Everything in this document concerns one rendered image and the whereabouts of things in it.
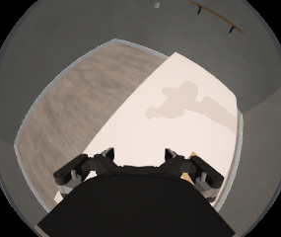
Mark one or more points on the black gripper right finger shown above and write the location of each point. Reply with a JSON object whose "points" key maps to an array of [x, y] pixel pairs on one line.
{"points": [[204, 177]]}

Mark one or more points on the brown square mat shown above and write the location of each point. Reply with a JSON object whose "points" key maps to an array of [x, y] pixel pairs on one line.
{"points": [[185, 175]]}

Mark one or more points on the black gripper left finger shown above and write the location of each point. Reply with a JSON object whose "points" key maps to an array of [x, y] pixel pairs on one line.
{"points": [[77, 170]]}

